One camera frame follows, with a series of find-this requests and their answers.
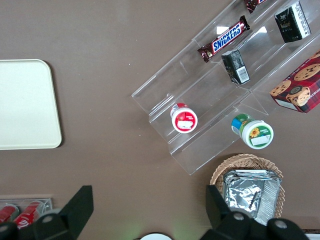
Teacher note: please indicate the red cola can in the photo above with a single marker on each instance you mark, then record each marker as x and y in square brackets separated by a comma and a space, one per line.
[7, 212]
[27, 215]

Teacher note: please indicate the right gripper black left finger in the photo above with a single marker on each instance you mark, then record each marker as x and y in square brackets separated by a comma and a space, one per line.
[75, 210]

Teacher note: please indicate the small black carton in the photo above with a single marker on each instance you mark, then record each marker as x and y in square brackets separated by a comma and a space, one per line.
[236, 66]

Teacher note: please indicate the woven wicker basket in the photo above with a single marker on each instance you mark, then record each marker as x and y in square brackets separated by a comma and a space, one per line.
[240, 162]

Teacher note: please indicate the dark red candy bar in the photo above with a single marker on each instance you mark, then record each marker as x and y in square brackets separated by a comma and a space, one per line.
[251, 4]

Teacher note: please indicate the Snickers chocolate bar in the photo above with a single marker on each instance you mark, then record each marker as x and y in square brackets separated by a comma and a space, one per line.
[225, 40]

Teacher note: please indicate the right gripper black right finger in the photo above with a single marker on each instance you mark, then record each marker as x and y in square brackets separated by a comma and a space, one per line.
[225, 225]

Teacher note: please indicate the red plaid cookie box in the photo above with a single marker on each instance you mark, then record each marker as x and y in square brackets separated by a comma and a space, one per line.
[300, 87]

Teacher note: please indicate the green lid yogurt cup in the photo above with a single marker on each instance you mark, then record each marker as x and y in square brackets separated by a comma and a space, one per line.
[256, 132]

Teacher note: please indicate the white round object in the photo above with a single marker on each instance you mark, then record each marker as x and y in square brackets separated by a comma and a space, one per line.
[156, 237]

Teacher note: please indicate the black box with gold print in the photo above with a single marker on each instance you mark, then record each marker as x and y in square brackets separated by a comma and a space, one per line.
[292, 23]

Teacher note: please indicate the red lid yogurt cup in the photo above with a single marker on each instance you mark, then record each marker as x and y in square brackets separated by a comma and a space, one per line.
[184, 121]

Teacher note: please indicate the cream plastic tray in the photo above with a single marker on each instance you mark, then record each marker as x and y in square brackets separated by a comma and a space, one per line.
[25, 105]

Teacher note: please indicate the clear acrylic can holder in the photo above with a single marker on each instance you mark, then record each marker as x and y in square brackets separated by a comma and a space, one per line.
[47, 203]

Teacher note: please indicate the clear acrylic tiered stand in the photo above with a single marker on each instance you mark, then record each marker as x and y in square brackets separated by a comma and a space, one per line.
[265, 50]
[212, 100]

